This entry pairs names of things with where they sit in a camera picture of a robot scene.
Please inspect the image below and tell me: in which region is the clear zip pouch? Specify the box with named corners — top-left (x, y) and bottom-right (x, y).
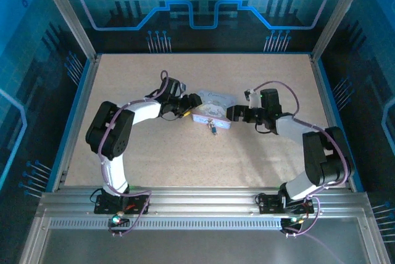
top-left (191, 88), bottom-right (238, 131)

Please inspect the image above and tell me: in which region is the right LED circuit board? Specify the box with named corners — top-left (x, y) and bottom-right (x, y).
top-left (281, 216), bottom-right (305, 228)

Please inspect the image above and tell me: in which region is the led circuit board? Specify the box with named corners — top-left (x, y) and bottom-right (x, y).
top-left (108, 213), bottom-right (130, 228)
top-left (281, 216), bottom-right (305, 228)

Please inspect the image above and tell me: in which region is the left LED circuit board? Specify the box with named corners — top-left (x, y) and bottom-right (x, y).
top-left (108, 213), bottom-right (130, 228)

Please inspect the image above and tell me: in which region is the grey metal panel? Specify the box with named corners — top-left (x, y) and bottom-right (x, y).
top-left (18, 216), bottom-right (386, 264)

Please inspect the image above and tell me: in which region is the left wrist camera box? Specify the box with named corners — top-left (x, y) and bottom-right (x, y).
top-left (172, 79), bottom-right (188, 95)

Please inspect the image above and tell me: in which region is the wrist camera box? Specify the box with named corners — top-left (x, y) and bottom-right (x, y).
top-left (172, 79), bottom-right (188, 95)
top-left (245, 88), bottom-right (262, 109)

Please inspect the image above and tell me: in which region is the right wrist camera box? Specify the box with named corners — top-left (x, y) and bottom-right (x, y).
top-left (245, 88), bottom-right (262, 109)

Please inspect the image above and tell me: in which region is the aluminium side rail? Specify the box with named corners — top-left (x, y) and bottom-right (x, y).
top-left (309, 54), bottom-right (365, 192)
top-left (51, 54), bottom-right (102, 192)

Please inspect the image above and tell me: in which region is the aluminium front rail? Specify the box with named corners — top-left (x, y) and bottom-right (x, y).
top-left (35, 187), bottom-right (376, 220)

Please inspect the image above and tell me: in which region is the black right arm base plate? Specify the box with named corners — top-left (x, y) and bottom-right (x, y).
top-left (257, 194), bottom-right (315, 215)

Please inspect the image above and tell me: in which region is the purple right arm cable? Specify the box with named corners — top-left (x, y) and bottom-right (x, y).
top-left (252, 80), bottom-right (352, 237)

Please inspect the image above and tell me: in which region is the slotted grey cable duct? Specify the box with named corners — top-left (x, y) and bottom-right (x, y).
top-left (48, 218), bottom-right (286, 230)

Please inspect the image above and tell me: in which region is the aluminium frame post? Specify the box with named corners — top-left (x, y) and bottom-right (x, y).
top-left (34, 0), bottom-right (102, 61)
top-left (310, 0), bottom-right (364, 61)

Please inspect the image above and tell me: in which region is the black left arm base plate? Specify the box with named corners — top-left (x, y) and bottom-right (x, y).
top-left (94, 194), bottom-right (151, 215)

